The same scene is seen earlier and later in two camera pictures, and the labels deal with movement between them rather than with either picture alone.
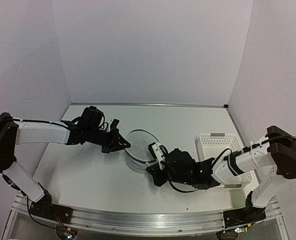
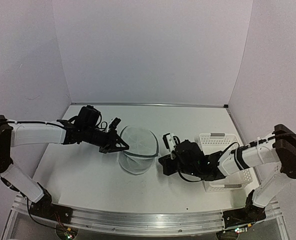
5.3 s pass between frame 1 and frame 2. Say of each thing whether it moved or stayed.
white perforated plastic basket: stayed
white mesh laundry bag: moved
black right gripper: moved
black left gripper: stayed
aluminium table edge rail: stayed
